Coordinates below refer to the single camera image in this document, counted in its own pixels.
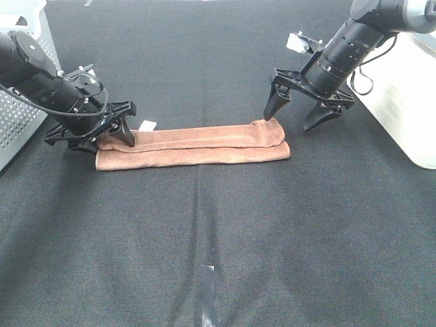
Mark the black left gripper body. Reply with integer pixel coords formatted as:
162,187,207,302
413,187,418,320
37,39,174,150
45,100,136,145

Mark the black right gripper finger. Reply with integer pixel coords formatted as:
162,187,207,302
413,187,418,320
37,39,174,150
303,102,342,131
263,83,291,120

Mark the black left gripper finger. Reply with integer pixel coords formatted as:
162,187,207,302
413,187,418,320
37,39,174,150
109,119,135,147
67,140,98,153

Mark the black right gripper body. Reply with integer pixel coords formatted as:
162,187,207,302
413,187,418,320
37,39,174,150
271,68,354,109

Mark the brown towel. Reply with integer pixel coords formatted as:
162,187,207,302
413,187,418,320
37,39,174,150
95,119,290,171

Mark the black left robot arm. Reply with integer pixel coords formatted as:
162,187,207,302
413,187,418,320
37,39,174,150
1,31,136,153

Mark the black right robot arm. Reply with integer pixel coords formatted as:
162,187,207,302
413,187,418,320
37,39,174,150
264,1,435,131

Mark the white plastic bin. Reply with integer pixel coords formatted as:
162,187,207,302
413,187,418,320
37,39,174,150
347,33,435,170

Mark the grey perforated laundry basket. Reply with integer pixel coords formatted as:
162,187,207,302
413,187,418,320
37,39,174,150
1,0,61,169

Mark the grey tape strip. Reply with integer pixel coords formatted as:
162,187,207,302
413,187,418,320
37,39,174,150
201,265,217,327

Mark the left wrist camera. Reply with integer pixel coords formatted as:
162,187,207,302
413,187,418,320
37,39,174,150
63,64,104,96

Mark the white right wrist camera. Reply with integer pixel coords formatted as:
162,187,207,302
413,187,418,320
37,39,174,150
285,32,325,55

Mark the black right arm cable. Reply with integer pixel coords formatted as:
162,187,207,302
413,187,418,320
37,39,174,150
349,33,399,97

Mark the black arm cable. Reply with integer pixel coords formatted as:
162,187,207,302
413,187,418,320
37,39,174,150
0,73,110,119
349,33,399,97

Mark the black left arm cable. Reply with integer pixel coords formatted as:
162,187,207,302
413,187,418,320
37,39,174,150
0,73,110,119

